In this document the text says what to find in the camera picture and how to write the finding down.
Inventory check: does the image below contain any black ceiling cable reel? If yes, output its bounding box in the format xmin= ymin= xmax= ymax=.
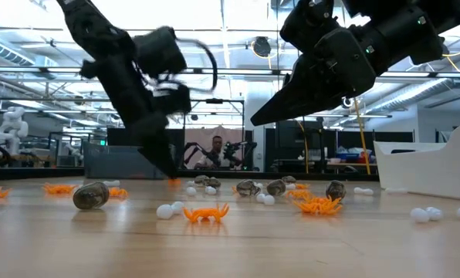
xmin=252 ymin=36 xmax=272 ymax=59

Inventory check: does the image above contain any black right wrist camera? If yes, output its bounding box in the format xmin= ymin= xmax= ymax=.
xmin=279 ymin=0 xmax=343 ymax=53

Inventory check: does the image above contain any person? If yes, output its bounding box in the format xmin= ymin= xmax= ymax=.
xmin=194 ymin=135 xmax=231 ymax=170

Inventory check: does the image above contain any dark grey plastic bin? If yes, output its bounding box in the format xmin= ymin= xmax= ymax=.
xmin=82 ymin=141 xmax=177 ymax=181

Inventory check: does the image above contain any blue storage box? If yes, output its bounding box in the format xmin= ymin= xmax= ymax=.
xmin=336 ymin=152 xmax=364 ymax=163

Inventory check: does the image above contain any white plastic bin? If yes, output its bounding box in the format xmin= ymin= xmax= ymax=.
xmin=373 ymin=123 xmax=460 ymax=202

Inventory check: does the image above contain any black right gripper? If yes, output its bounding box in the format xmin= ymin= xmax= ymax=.
xmin=251 ymin=27 xmax=377 ymax=125

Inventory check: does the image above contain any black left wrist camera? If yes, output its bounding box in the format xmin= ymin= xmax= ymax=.
xmin=132 ymin=25 xmax=188 ymax=78

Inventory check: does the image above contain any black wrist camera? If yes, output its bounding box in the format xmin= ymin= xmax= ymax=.
xmin=279 ymin=0 xmax=343 ymax=53
xmin=132 ymin=25 xmax=188 ymax=78

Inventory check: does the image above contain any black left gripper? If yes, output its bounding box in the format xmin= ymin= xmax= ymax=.
xmin=81 ymin=53 xmax=192 ymax=180

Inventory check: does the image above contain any yellow hanging cable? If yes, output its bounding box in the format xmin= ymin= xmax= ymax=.
xmin=295 ymin=119 xmax=310 ymax=175
xmin=352 ymin=98 xmax=372 ymax=175

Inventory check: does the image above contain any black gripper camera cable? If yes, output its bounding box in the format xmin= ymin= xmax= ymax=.
xmin=175 ymin=37 xmax=218 ymax=93

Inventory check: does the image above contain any beige curtain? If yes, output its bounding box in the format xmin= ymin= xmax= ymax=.
xmin=183 ymin=126 xmax=245 ymax=170

